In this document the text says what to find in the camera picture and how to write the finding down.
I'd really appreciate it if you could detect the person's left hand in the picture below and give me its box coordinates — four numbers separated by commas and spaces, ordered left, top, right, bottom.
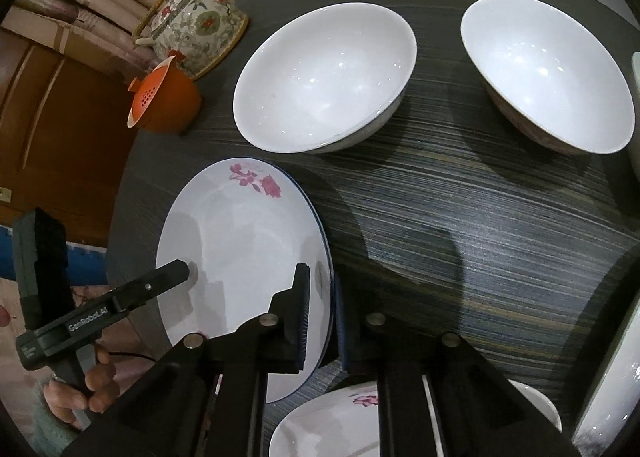
42, 343, 120, 429

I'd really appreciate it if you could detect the floral white plate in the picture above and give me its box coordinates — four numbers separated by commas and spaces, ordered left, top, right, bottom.
269, 381, 380, 457
155, 158, 334, 403

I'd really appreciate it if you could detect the teal fuzzy sleeve forearm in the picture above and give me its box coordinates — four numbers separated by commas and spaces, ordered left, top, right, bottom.
30, 377, 86, 456

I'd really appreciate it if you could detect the white bowl floral outside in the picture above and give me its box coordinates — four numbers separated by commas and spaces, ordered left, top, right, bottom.
460, 0, 636, 156

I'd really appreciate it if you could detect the floral ceramic teapot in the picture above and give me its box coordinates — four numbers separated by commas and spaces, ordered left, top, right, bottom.
132, 0, 243, 78

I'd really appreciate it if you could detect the orange clay cup with strainer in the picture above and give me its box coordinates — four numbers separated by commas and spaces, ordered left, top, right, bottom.
127, 56, 202, 134

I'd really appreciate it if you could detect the large white bowl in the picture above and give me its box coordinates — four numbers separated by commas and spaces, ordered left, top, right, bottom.
232, 3, 418, 154

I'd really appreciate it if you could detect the small white bowl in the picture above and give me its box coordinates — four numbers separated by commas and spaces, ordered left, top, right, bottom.
509, 380, 563, 432

